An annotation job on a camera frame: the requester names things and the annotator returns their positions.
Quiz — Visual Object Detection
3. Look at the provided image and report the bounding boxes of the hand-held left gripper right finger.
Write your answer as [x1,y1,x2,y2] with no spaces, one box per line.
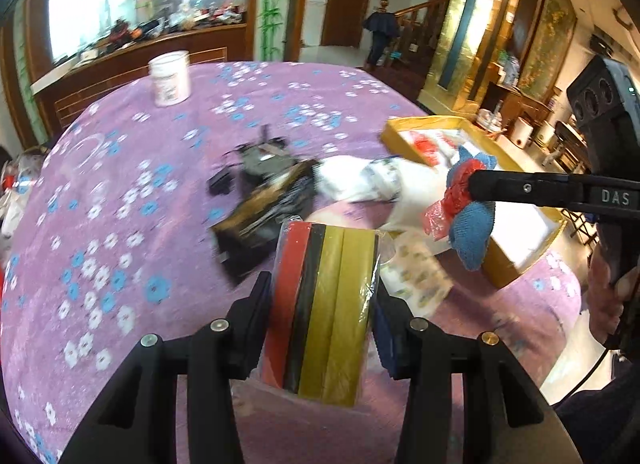
[372,276,583,464]

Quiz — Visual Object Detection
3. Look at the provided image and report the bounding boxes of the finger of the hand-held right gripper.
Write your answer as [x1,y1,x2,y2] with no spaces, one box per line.
[467,169,597,209]

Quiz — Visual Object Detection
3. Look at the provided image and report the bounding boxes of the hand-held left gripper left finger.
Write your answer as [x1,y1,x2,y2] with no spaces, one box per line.
[59,271,273,464]

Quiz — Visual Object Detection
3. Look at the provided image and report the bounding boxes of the yellow cardboard box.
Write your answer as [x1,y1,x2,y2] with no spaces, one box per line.
[380,115,568,289]

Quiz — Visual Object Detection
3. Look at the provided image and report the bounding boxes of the blue towel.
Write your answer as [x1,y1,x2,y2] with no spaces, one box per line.
[444,145,499,272]

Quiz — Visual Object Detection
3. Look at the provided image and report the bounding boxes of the lemon print tissue pack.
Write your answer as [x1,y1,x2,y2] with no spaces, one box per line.
[382,231,454,317]

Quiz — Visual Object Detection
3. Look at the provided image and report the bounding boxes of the pack of coloured sponges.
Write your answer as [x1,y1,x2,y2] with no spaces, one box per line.
[260,219,383,407]

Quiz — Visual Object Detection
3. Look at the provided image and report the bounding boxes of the black plastic packet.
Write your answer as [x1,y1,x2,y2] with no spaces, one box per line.
[207,164,318,287]

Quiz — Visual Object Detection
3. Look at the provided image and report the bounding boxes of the person's right hand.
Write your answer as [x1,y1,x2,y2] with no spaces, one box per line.
[586,244,640,351]

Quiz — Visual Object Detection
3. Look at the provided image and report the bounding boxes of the wooden sideboard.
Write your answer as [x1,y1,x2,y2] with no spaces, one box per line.
[475,64,591,179]

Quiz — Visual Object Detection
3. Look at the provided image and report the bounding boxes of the white red print plastic bag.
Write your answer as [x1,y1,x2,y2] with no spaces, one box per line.
[400,128,468,167]

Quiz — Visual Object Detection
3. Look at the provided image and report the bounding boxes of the purple floral tablecloth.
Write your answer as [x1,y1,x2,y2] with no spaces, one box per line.
[0,61,583,464]

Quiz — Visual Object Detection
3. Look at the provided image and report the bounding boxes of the golden pillar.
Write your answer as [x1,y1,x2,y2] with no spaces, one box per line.
[422,0,531,114]

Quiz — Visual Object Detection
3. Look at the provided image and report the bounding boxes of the wooden stair railing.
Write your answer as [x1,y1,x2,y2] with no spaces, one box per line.
[395,0,452,64]

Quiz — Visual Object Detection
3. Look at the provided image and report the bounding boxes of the person's dark clothing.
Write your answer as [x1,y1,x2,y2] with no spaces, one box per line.
[552,354,640,464]

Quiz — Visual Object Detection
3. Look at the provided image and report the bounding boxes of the clear plastic cup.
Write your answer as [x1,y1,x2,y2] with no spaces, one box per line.
[65,133,118,195]

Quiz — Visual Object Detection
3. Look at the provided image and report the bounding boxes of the brown wooden door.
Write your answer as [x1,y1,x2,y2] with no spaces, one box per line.
[320,0,377,48]

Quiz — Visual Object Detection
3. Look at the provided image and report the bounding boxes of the white plastic jar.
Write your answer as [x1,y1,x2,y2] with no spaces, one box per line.
[148,50,192,107]

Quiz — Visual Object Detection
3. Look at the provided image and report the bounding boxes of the wooden window cabinet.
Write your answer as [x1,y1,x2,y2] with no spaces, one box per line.
[0,0,264,145]

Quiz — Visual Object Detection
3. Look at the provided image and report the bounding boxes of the black cable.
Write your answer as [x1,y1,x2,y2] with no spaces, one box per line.
[549,344,612,407]

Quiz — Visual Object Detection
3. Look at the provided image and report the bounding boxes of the bamboo wall decal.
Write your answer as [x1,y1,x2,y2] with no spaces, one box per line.
[259,0,289,62]

